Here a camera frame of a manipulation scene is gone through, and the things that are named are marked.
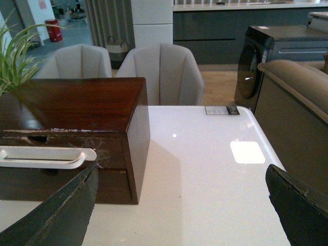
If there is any green spider plant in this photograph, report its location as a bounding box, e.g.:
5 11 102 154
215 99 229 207
1 17 61 95

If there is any label sticker on table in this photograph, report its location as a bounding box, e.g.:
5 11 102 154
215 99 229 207
205 106 240 115

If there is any black washing machine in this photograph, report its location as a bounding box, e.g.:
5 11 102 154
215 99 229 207
234 25 327 112

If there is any beige upholstered chair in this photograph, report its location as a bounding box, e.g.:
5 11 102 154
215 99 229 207
35 44 112 79
116 43 204 106

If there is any white pillar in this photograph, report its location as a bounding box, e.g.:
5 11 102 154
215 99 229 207
131 0 173 48

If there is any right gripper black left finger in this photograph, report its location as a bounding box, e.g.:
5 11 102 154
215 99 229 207
1 165 98 245

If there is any white drawer handle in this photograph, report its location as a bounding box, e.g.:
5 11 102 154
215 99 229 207
1 146 97 170

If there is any left beige upholstered chair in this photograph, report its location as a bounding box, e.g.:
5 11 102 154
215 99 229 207
35 44 112 79

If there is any dark wooden drawer box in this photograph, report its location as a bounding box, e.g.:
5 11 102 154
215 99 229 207
1 78 150 202

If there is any tan leather sofa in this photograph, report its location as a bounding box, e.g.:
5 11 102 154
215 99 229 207
255 54 327 194

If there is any red bin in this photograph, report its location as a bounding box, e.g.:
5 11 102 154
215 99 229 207
45 19 63 42

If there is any wooden drawer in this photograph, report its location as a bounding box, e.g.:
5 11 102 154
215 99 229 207
1 168 138 204
1 136 125 168

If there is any right beige upholstered chair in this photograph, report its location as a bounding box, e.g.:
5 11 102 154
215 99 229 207
116 43 204 106

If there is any grey curtain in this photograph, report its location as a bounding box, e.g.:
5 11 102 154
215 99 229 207
84 0 135 49

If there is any grey kitchen counter cabinet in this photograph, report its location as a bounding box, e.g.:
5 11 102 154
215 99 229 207
173 1 327 65

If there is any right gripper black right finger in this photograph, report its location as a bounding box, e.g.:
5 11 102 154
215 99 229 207
265 164 327 245

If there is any woven basket with handles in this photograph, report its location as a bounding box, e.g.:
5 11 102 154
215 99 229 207
106 36 129 70

